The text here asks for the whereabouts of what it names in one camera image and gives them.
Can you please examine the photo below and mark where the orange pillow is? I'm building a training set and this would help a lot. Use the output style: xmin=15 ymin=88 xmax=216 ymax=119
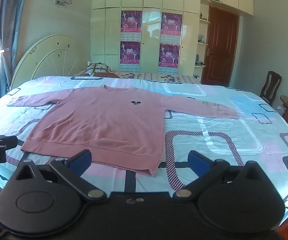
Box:
xmin=95 ymin=71 xmax=120 ymax=79

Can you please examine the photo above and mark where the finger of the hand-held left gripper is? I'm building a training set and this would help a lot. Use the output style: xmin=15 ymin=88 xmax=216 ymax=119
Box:
xmin=0 ymin=135 xmax=19 ymax=149

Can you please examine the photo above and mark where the patterned white pillow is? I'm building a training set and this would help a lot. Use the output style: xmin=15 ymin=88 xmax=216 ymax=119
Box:
xmin=86 ymin=61 xmax=113 ymax=77

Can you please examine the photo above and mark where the cream corner shelf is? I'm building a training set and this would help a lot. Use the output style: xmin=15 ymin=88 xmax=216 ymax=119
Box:
xmin=194 ymin=12 xmax=211 ymax=68

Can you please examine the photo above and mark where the cream glossy wardrobe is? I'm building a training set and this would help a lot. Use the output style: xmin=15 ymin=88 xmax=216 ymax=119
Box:
xmin=91 ymin=0 xmax=254 ymax=77

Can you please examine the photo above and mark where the pink long-sleeved sweater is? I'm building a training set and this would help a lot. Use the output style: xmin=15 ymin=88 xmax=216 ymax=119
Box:
xmin=7 ymin=85 xmax=240 ymax=177

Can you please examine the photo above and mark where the grey blue curtain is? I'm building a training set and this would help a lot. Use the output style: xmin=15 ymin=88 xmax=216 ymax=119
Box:
xmin=0 ymin=0 xmax=30 ymax=98

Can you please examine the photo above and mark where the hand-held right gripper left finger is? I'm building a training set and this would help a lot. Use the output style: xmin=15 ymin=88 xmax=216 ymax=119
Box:
xmin=15 ymin=149 xmax=108 ymax=203

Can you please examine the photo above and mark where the cream patterned quilt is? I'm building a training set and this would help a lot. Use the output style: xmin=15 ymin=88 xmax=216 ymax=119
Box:
xmin=73 ymin=70 xmax=202 ymax=84

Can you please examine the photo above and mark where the pink wall poster calendar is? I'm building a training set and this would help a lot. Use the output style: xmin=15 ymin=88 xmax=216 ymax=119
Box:
xmin=119 ymin=41 xmax=142 ymax=73
xmin=120 ymin=10 xmax=143 ymax=42
xmin=160 ymin=12 xmax=183 ymax=44
xmin=158 ymin=43 xmax=180 ymax=75

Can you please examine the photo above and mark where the dark wooden chair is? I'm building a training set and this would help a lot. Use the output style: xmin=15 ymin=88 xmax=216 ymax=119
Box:
xmin=260 ymin=70 xmax=282 ymax=106

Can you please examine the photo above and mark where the pastel patterned bed sheet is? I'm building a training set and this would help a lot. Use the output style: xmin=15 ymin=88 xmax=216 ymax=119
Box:
xmin=0 ymin=75 xmax=288 ymax=217

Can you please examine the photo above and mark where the cream round headboard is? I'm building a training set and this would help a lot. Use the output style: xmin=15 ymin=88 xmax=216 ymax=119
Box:
xmin=10 ymin=34 xmax=90 ymax=91

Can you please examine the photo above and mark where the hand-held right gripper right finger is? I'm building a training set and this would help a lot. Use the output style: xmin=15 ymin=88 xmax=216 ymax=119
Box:
xmin=173 ymin=150 xmax=268 ymax=204

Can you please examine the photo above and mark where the brown wooden door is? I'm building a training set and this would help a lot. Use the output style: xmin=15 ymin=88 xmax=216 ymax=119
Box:
xmin=201 ymin=5 xmax=240 ymax=87

